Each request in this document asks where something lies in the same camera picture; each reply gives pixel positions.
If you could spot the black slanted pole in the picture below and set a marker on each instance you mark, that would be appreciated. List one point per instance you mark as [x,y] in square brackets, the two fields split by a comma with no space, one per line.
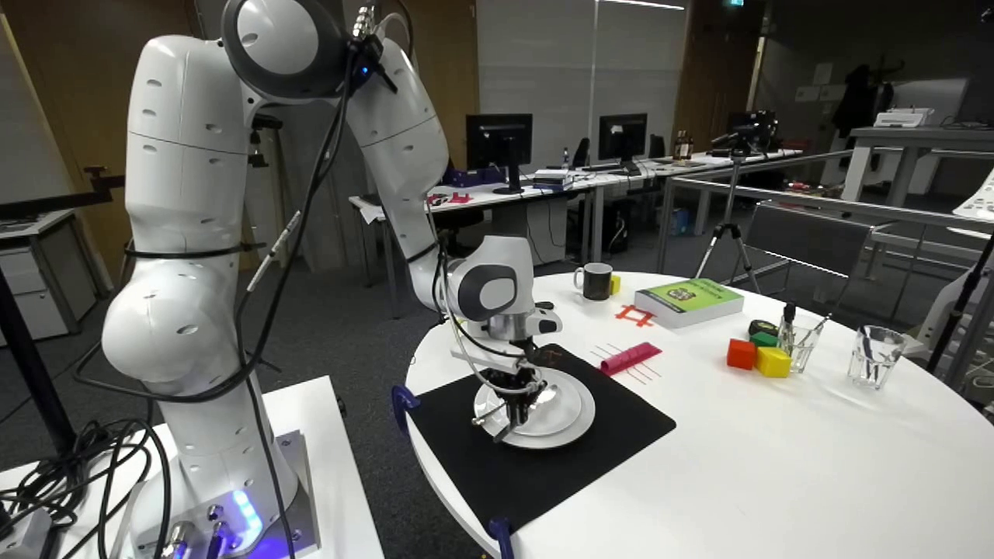
[959,305]

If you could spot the blue tape strip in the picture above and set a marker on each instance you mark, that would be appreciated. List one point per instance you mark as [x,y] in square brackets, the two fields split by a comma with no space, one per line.
[500,539]
[402,404]

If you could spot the black stand pole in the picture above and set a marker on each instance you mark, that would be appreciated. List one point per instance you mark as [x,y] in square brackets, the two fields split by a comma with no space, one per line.
[32,383]

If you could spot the green book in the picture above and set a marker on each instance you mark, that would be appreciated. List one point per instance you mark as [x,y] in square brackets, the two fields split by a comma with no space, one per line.
[689,300]

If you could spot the black marker pen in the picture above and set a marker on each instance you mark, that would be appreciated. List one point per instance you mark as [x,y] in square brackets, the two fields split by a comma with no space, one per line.
[789,328]

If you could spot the silver table knife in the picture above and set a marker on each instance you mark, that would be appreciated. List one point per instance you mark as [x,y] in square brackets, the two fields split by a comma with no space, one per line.
[496,437]

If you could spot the dark hanging coat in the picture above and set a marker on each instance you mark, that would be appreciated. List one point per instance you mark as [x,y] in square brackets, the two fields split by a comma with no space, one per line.
[859,98]

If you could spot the glass with pens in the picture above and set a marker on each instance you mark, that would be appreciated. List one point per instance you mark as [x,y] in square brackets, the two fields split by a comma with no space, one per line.
[806,354]

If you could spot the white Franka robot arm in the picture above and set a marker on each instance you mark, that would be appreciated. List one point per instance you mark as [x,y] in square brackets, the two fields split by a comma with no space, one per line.
[189,155]

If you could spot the black computer monitor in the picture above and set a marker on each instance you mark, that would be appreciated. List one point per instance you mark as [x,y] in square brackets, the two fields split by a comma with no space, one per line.
[622,134]
[500,140]

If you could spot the black tripod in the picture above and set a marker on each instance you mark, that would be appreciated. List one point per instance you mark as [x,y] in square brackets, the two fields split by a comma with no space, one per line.
[728,234]

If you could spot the clear drinking glass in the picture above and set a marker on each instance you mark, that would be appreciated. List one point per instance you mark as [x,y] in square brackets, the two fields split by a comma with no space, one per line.
[874,360]

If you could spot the grey metal railing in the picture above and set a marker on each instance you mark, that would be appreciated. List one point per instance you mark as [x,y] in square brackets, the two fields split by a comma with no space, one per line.
[912,215]

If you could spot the red cube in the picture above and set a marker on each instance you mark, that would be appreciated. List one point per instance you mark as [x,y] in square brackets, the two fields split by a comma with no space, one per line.
[739,354]

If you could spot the white round plate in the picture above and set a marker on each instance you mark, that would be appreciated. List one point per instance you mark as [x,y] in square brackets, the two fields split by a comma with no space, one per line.
[571,414]

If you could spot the white background table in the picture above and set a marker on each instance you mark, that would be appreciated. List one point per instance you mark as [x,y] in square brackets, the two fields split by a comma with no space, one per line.
[912,136]

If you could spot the yellow cube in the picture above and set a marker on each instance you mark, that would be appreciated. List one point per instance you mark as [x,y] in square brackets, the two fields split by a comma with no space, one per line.
[776,360]

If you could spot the small red frame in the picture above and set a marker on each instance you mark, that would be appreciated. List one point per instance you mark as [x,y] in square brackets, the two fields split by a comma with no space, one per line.
[625,315]

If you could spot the grey chair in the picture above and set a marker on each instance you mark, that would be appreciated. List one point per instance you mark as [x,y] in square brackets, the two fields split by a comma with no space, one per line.
[809,238]

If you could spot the long white office desk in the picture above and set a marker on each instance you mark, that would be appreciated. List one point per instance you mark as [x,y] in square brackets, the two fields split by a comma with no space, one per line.
[580,185]

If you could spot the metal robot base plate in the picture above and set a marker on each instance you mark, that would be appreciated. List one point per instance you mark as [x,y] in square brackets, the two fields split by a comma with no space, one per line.
[295,486]

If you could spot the black mug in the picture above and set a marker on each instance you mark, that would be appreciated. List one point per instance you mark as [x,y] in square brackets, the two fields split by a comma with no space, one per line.
[596,283]

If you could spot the small yellow object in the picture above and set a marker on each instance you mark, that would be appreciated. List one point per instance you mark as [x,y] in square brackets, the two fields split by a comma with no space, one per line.
[617,283]

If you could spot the green block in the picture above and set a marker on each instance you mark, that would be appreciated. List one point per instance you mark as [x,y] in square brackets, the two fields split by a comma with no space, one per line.
[766,336]

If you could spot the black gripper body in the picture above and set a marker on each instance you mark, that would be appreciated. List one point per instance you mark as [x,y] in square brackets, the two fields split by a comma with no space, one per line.
[513,371]

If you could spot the black placemat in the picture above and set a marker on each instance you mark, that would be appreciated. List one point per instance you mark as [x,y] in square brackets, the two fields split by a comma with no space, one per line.
[517,486]

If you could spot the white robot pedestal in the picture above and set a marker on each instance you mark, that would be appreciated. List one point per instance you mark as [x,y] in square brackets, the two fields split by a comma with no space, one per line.
[320,454]

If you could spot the grey drawer cabinet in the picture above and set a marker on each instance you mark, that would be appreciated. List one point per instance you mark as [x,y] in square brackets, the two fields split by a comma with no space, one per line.
[52,279]

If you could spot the grey whiteboard panel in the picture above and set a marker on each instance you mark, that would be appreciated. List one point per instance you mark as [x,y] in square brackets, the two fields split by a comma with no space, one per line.
[32,134]

